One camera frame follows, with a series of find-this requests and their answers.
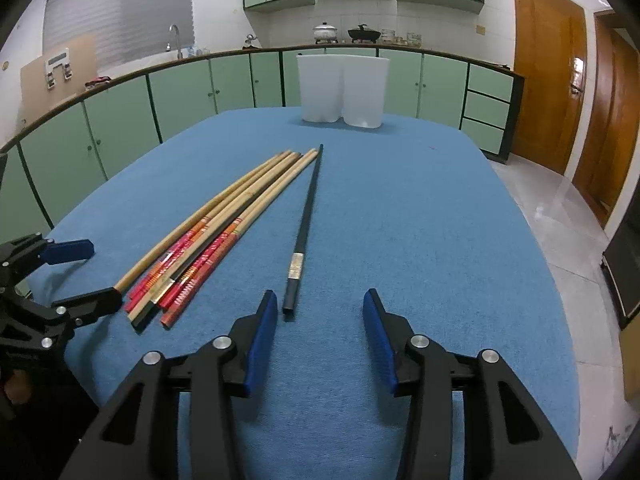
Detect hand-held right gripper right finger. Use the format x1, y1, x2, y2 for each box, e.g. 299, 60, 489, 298
362, 288, 583, 480

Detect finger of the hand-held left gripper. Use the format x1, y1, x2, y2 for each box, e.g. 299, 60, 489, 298
0, 232, 96, 291
50, 287, 124, 328

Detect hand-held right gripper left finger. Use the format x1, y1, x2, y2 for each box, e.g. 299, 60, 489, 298
57, 289, 279, 480

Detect white plastic chopstick holder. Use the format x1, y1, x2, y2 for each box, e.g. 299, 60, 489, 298
296, 54, 391, 130

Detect person's left hand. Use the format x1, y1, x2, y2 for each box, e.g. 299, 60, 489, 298
2, 369, 35, 406

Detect blue tablecloth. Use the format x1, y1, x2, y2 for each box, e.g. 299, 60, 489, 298
25, 107, 581, 480

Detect green lower kitchen cabinets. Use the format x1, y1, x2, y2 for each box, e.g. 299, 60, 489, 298
0, 46, 526, 256

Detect cardboard sheet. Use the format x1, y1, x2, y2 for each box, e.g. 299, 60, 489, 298
20, 34, 98, 106

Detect grey window blind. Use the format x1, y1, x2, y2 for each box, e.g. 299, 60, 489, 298
42, 0, 195, 81

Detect black cabinet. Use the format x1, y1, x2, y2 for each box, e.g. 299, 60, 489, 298
601, 220, 640, 331

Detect cardboard box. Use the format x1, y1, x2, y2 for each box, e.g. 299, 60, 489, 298
617, 325, 640, 403

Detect black wok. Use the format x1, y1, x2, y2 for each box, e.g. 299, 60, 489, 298
347, 24, 382, 43

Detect plain wooden door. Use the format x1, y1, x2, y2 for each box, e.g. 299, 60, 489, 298
572, 10, 640, 228

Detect white plastic bracket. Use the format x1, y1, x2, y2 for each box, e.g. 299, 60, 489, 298
45, 47, 73, 90

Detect wooden door with handle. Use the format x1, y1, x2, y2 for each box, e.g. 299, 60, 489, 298
511, 0, 587, 176

